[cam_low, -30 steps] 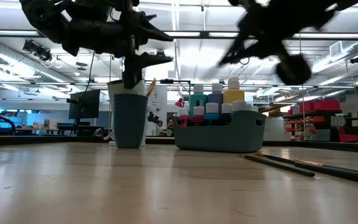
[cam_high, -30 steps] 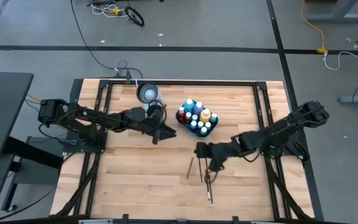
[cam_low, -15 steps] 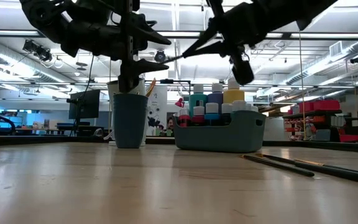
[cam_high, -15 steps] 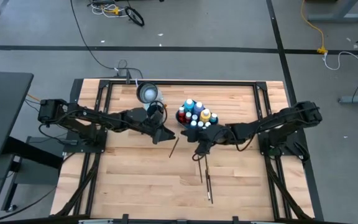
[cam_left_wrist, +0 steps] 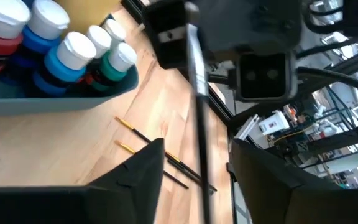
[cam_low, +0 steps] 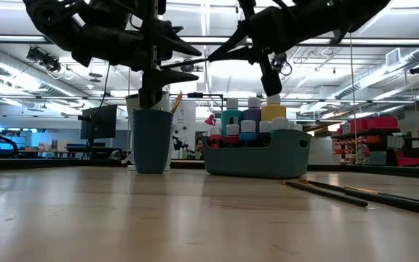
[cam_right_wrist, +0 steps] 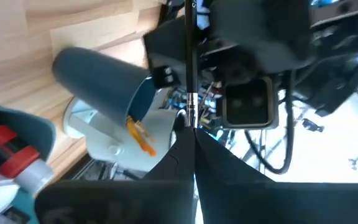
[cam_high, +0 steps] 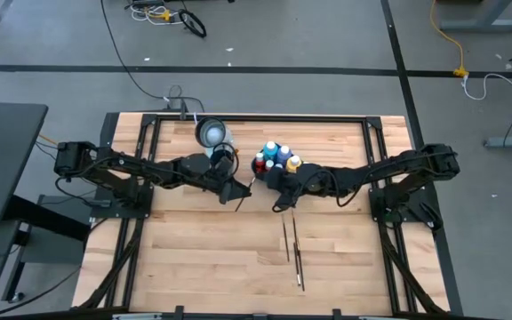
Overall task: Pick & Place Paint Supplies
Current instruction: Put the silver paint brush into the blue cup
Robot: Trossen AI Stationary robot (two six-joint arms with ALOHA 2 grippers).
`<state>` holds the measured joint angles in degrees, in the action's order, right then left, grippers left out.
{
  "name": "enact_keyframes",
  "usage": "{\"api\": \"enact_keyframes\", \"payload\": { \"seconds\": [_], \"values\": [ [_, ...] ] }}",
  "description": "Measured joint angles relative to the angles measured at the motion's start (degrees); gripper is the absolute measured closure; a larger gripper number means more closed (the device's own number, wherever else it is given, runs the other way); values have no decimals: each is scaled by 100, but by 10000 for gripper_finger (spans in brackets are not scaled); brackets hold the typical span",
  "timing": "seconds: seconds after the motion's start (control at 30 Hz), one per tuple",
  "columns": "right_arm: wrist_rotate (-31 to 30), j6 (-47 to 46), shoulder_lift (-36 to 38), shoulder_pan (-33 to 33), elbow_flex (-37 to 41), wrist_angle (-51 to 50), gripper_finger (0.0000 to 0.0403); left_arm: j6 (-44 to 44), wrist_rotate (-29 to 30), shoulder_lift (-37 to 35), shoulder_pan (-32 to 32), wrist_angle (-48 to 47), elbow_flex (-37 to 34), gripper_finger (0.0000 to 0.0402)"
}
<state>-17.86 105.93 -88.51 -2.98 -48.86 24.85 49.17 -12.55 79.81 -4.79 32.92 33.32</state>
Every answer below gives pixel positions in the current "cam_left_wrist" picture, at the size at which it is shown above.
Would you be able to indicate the black brush gold ferrule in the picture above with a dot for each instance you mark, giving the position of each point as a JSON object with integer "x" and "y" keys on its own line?
{"x": 124, "y": 147}
{"x": 141, "y": 136}
{"x": 173, "y": 157}

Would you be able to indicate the small light blue paint bottle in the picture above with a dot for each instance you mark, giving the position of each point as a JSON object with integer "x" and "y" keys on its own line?
{"x": 70, "y": 56}

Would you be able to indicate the white bucket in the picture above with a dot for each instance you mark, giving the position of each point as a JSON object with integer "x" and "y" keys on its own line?
{"x": 273, "y": 123}

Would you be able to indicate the grey-blue plastic caddy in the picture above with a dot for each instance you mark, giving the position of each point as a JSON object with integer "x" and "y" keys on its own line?
{"x": 57, "y": 104}

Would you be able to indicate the small green paint bottle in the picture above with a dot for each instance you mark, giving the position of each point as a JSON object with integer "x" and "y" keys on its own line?
{"x": 120, "y": 62}

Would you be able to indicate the small white-capped paint bottle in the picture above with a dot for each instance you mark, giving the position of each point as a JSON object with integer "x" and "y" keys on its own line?
{"x": 115, "y": 29}

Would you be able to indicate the silver aluminium strut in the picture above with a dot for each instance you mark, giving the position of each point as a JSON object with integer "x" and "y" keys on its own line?
{"x": 246, "y": 127}

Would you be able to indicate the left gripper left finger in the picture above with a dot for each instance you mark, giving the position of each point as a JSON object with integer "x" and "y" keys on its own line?
{"x": 73, "y": 205}

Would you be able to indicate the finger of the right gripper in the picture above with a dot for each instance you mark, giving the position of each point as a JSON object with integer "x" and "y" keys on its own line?
{"x": 169, "y": 18}

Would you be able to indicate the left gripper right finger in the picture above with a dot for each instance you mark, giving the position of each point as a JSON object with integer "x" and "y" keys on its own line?
{"x": 306, "y": 205}

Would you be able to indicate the small dark blue paint bottle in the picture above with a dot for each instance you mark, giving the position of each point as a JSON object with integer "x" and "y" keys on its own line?
{"x": 47, "y": 18}

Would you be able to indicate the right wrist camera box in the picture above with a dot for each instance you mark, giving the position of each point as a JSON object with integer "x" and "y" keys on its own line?
{"x": 263, "y": 76}

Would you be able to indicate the large yellow paint bottle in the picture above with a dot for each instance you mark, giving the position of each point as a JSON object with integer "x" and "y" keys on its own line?
{"x": 85, "y": 12}

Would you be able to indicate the small black paint bottle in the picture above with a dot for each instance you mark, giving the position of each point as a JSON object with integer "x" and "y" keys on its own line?
{"x": 99, "y": 40}

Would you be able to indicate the long black brush silver ferrule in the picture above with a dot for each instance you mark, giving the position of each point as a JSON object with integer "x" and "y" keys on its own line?
{"x": 197, "y": 62}

